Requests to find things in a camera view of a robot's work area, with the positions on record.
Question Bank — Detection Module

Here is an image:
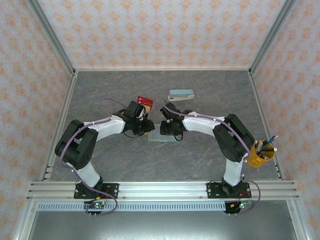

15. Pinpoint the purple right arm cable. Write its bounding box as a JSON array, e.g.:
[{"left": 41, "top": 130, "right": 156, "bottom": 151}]
[{"left": 162, "top": 98, "right": 263, "bottom": 216}]

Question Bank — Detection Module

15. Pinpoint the blue pencil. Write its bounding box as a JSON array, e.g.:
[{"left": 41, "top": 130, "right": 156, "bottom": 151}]
[{"left": 262, "top": 135, "right": 279, "bottom": 150}]

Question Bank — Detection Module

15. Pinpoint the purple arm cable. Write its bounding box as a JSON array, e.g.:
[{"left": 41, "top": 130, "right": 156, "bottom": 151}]
[
  {"left": 162, "top": 98, "right": 263, "bottom": 216},
  {"left": 58, "top": 98, "right": 133, "bottom": 218}
]

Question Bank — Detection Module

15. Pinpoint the green leather card holder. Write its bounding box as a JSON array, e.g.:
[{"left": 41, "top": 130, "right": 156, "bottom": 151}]
[{"left": 147, "top": 123, "right": 185, "bottom": 144}]

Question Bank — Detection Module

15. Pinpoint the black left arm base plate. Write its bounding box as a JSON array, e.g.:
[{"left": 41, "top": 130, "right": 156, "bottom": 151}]
[{"left": 73, "top": 182, "right": 120, "bottom": 200}]

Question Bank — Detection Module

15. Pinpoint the aluminium frame post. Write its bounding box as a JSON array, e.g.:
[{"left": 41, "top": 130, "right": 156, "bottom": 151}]
[
  {"left": 26, "top": 0, "right": 76, "bottom": 76},
  {"left": 249, "top": 0, "right": 299, "bottom": 74}
]

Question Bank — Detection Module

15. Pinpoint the blue and cream stapler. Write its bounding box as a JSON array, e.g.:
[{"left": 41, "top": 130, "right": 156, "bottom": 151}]
[{"left": 167, "top": 89, "right": 196, "bottom": 102}]

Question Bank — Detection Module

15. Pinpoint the green circuit board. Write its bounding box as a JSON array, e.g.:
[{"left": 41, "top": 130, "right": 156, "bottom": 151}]
[
  {"left": 231, "top": 200, "right": 254, "bottom": 210},
  {"left": 86, "top": 202, "right": 106, "bottom": 211}
]

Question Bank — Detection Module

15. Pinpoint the yellow pen cup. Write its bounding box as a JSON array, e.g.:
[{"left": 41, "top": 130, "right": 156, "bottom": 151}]
[{"left": 247, "top": 141, "right": 276, "bottom": 168}]

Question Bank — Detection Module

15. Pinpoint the slotted grey cable tray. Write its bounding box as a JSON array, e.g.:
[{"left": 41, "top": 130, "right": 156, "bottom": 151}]
[{"left": 36, "top": 201, "right": 255, "bottom": 212}]

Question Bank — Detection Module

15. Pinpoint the red plastic card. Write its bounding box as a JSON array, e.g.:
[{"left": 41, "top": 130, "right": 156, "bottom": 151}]
[{"left": 136, "top": 95, "right": 154, "bottom": 107}]

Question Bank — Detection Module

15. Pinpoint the clear acrylic card stand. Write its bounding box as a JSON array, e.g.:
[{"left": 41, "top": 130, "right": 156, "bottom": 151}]
[{"left": 136, "top": 94, "right": 155, "bottom": 121}]

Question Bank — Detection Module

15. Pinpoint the aluminium table side rail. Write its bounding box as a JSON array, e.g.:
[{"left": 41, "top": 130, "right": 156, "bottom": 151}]
[
  {"left": 38, "top": 71, "right": 79, "bottom": 182},
  {"left": 248, "top": 71, "right": 286, "bottom": 181}
]

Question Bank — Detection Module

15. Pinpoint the aluminium mounting rail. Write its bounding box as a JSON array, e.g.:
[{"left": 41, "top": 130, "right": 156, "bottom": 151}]
[{"left": 26, "top": 181, "right": 300, "bottom": 201}]

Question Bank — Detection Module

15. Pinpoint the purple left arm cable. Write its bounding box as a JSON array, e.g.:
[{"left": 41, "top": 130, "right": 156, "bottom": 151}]
[{"left": 58, "top": 98, "right": 133, "bottom": 218}]

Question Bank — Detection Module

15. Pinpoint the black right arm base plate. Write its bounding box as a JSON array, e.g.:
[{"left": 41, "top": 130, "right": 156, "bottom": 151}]
[{"left": 206, "top": 181, "right": 251, "bottom": 200}]

